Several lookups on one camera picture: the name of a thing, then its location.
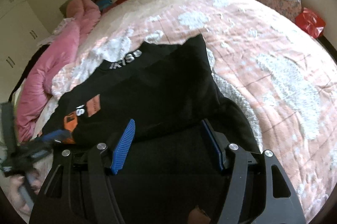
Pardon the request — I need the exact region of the person's right hand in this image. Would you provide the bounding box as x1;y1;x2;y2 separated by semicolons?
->
187;205;211;224

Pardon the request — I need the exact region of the red plastic bag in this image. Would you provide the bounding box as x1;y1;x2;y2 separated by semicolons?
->
295;8;326;39

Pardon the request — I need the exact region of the floral storage box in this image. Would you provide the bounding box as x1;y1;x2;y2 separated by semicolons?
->
254;0;302;24

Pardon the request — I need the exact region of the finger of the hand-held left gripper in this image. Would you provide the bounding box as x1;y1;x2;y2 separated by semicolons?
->
35;129;77;148

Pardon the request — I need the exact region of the person's left hand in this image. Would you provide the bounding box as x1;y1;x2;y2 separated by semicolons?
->
5;170;43;215

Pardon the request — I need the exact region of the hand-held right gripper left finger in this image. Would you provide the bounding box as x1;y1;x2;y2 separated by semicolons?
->
29;119;136;224

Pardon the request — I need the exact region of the cream wardrobe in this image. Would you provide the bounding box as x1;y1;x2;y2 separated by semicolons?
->
0;0;53;98

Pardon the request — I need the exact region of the black printed garment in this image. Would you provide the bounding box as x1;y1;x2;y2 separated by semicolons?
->
42;34;262;224

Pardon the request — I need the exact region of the white lace cloth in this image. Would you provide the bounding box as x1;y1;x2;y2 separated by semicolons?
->
38;17;77;47

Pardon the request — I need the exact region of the pink white tufted bed blanket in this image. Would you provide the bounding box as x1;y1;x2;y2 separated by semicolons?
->
34;0;337;222

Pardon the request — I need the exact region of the pink quilt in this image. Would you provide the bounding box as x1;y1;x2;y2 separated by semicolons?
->
16;0;102;143

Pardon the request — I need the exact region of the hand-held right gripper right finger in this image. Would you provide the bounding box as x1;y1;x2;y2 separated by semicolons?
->
201;119;307;224

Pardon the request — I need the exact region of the black strap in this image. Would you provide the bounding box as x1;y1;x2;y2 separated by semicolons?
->
8;44;50;103

